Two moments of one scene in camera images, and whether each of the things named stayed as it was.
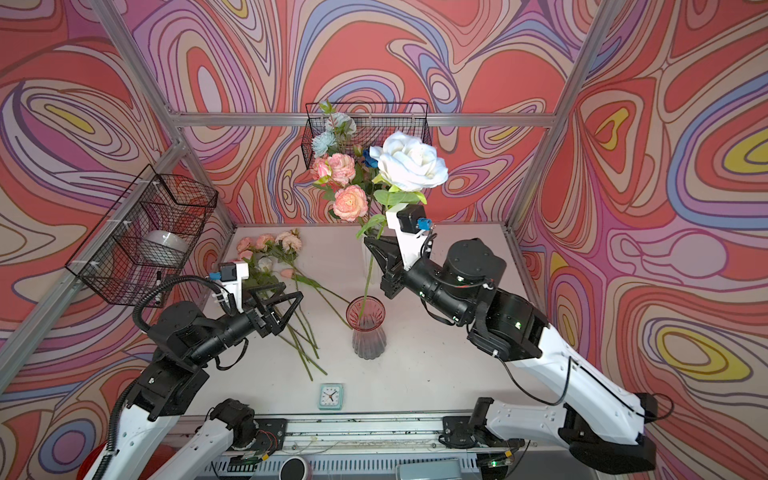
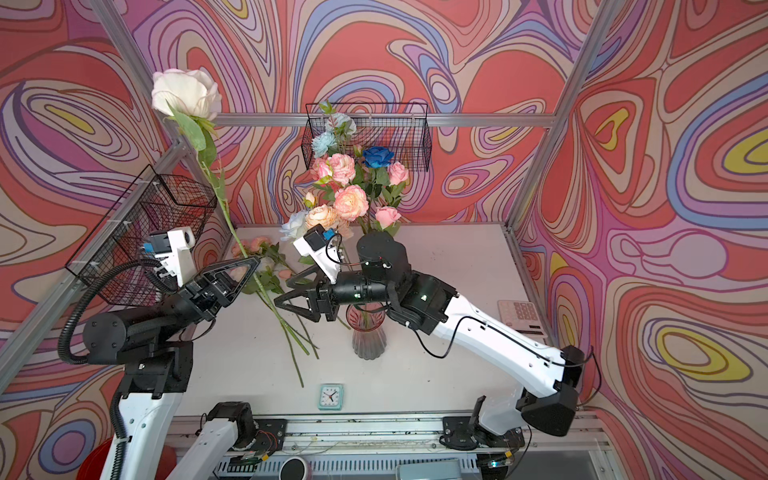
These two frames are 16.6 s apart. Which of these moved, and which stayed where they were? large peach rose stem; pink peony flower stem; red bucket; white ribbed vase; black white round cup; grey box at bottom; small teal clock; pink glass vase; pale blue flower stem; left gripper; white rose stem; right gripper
Moved: left gripper; white ribbed vase; right gripper; white rose stem
Stayed: small teal clock; black white round cup; pale blue flower stem; grey box at bottom; large peach rose stem; pink peony flower stem; pink glass vase; red bucket
